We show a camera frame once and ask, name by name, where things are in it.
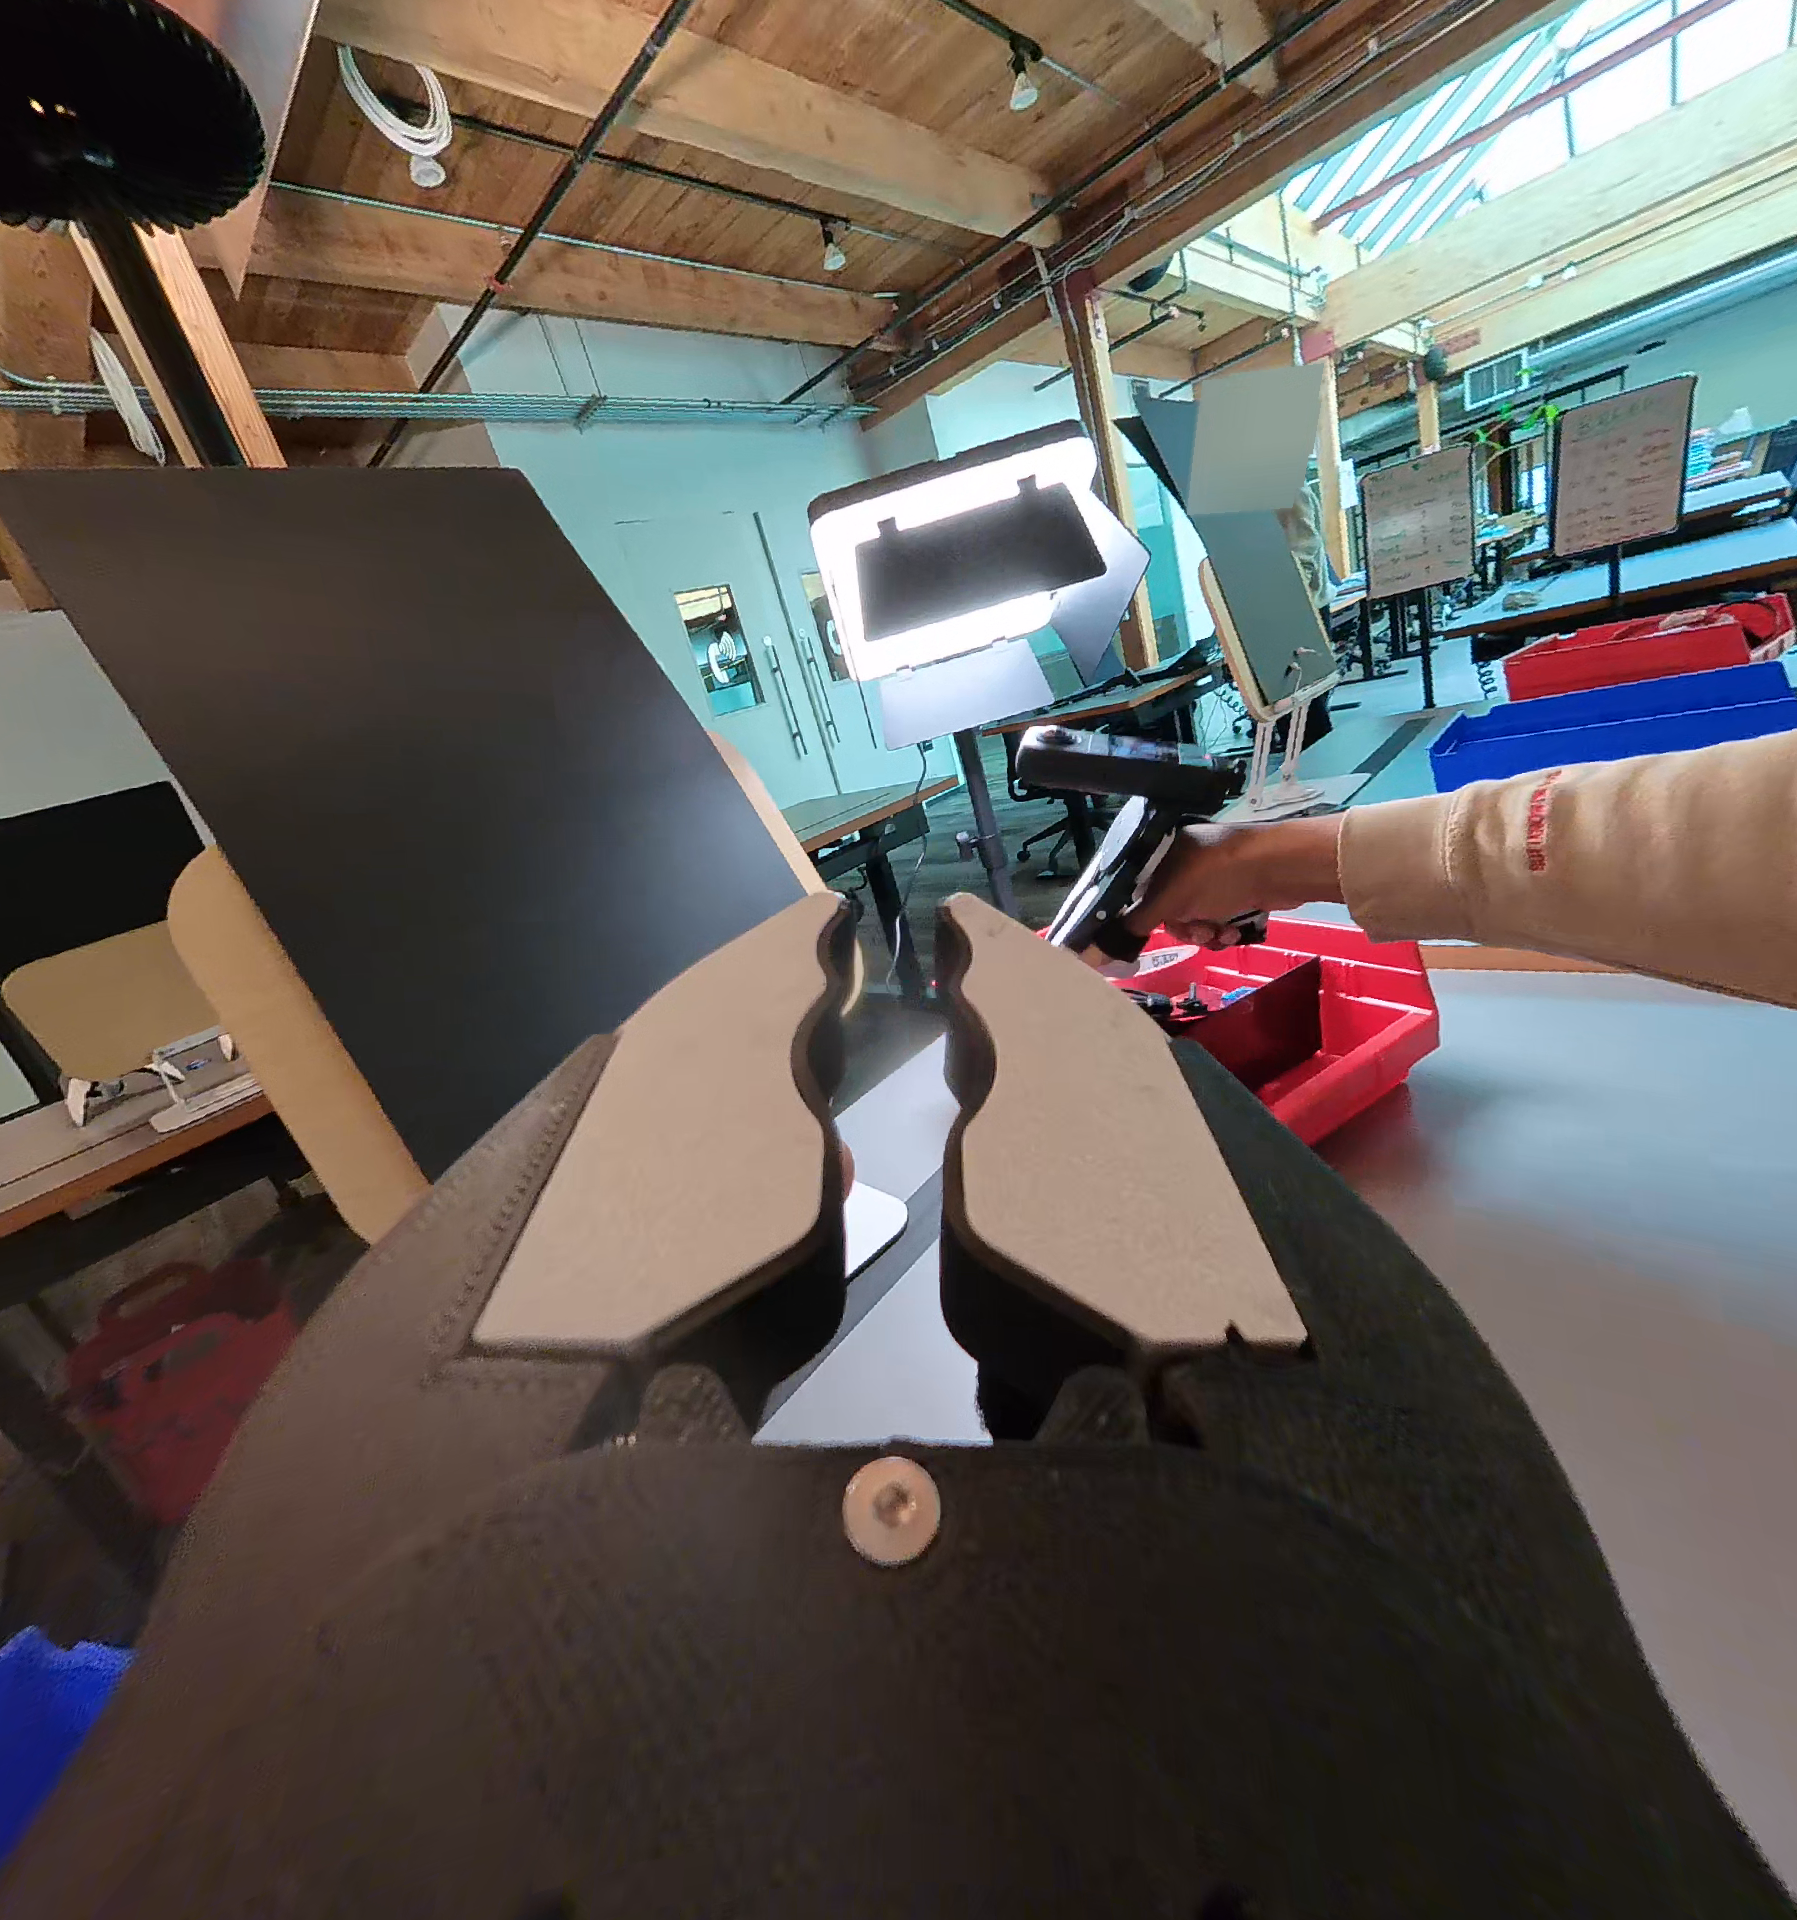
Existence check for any grey upright panel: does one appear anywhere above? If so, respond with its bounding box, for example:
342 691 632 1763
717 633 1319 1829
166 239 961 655
1110 357 1343 718

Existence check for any red bag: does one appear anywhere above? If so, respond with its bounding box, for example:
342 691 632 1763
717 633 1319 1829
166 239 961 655
62 1258 302 1528

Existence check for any wooden board with black sheet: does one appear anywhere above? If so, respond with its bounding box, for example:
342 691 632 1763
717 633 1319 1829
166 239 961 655
0 465 842 1252

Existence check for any person's right hand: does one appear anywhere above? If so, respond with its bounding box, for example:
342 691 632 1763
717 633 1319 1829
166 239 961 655
1134 814 1351 951

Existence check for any black plate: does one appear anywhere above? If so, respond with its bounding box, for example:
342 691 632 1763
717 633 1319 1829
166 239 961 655
1179 958 1322 1094

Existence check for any tilted board on stand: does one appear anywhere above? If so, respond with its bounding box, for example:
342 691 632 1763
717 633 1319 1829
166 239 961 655
0 778 268 1137

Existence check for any studio light panel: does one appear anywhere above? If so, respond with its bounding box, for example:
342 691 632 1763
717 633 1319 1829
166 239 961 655
803 421 1155 755

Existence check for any easel whiteboard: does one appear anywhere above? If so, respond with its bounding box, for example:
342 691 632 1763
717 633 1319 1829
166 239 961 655
1548 372 1700 564
1356 438 1484 604

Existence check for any background wooden desk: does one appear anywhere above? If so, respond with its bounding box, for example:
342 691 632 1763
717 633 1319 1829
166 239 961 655
1046 665 1216 740
775 774 963 962

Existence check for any red plastic bin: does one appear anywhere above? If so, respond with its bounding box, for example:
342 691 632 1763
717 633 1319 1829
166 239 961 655
1041 912 1444 1147
1500 589 1797 707

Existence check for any person's right forearm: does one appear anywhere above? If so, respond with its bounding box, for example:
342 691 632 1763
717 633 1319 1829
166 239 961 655
1337 719 1797 1023

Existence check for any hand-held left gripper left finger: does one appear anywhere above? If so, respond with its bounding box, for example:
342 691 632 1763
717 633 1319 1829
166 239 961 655
470 892 866 1359

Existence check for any long wooden desk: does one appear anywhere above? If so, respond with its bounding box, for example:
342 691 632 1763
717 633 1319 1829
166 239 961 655
0 1083 288 1280

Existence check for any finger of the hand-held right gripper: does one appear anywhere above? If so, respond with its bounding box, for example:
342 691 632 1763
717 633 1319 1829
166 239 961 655
1044 802 1162 965

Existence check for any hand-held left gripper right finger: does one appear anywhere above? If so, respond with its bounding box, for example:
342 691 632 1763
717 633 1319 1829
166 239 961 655
933 892 1312 1367

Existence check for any metal cable tray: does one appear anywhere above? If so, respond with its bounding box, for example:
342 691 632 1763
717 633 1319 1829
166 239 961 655
0 379 880 433

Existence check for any white coiled cable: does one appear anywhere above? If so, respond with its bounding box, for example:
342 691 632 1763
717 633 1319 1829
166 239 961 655
332 41 458 192

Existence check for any wooden easel stand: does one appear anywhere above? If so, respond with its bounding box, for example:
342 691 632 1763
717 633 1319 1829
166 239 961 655
1246 672 1374 823

